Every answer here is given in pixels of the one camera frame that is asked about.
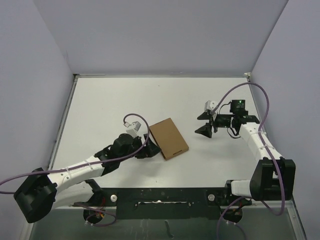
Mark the brown cardboard box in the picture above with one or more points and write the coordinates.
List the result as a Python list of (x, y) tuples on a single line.
[(167, 136)]

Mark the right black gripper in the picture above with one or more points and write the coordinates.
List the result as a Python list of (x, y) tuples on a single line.
[(205, 130)]

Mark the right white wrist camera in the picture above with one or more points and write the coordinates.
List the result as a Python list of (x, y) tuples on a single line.
[(210, 107)]

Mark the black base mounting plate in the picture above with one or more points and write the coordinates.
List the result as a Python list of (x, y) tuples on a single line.
[(169, 203)]

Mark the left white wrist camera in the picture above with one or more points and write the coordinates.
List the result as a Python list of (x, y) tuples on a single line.
[(132, 128)]

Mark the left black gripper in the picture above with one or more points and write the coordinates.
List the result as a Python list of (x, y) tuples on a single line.
[(149, 149)]

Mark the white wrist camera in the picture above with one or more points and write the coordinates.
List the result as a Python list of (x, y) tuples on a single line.
[(132, 128), (210, 107)]

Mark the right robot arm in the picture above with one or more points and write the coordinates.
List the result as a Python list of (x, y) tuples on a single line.
[(274, 176)]

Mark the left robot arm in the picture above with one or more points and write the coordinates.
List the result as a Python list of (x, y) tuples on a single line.
[(39, 192)]

